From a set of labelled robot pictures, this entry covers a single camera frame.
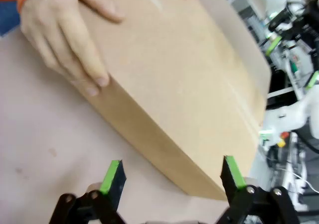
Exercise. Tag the brown cardboard gift box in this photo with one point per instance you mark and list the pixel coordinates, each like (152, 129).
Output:
(174, 84)

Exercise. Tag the person's right hand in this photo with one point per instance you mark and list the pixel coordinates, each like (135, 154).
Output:
(57, 27)

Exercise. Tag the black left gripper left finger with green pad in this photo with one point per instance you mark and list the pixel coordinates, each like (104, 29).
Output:
(115, 184)

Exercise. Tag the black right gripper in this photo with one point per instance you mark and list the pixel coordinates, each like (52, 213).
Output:
(296, 26)

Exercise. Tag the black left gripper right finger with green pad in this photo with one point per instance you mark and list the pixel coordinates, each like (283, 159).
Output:
(231, 181)

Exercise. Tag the blue jeans leg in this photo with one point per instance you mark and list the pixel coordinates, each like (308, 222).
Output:
(7, 20)

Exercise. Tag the yellow red emergency stop button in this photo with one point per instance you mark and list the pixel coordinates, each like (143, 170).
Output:
(282, 139)

